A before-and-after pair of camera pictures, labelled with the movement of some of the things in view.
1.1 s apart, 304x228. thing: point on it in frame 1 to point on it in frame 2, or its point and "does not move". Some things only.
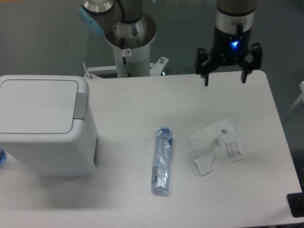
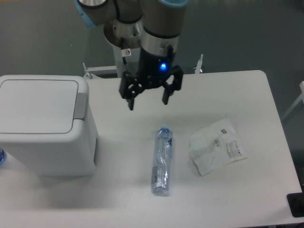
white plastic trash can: [45, 125] does not move
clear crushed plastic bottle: [162, 144] does not move
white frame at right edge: [301, 98] does not move
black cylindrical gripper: [230, 49] to [153, 69]
